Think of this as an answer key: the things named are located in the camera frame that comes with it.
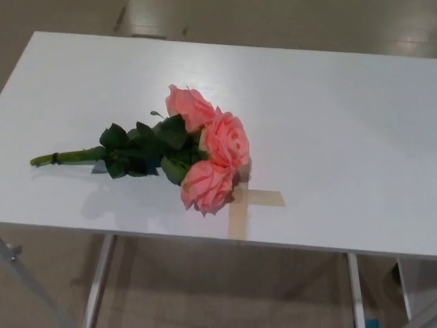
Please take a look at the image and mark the pink rose bouquet green stems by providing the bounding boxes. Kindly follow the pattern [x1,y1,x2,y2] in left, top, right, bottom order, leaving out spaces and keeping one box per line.
[29,84,252,218]

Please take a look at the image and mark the short beige masking tape strip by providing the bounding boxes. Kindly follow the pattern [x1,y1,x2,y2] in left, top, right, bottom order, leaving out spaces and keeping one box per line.
[231,190,287,208]

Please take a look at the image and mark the long beige masking tape strip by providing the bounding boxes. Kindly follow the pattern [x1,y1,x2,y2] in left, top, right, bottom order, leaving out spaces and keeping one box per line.
[227,186,250,240]

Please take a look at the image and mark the white slanted table leg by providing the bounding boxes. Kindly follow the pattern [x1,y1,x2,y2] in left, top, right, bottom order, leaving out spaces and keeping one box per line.
[81,234,117,328]

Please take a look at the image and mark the white straight table leg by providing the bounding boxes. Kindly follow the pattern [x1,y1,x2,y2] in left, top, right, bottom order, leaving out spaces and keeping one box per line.
[347,252,367,328]
[395,256,416,315]

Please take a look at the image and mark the grey metal frame with bolt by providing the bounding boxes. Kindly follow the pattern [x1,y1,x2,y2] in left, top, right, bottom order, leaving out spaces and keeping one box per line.
[0,235,74,328]

